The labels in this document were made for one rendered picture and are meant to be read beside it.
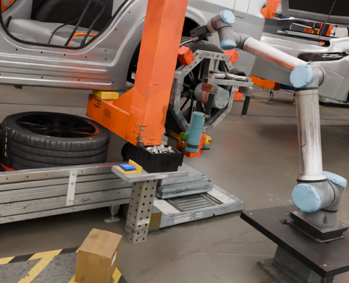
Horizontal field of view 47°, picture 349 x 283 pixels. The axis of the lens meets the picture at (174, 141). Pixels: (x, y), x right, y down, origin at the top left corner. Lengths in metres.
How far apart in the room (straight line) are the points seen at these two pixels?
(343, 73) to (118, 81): 3.11
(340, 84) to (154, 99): 3.25
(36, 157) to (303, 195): 1.45
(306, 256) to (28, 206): 1.44
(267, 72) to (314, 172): 3.37
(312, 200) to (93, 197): 1.22
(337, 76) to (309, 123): 3.07
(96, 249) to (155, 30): 1.19
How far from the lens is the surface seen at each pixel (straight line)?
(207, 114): 2.46
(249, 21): 3.53
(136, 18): 2.83
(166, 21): 2.29
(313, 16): 6.42
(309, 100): 2.13
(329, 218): 2.35
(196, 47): 2.69
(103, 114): 2.71
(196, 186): 3.01
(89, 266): 2.03
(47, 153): 2.39
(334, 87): 5.20
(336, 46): 5.19
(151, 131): 2.39
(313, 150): 2.13
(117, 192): 2.53
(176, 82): 2.58
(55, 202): 2.35
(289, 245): 2.20
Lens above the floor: 1.25
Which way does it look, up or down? 16 degrees down
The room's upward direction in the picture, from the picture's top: 11 degrees clockwise
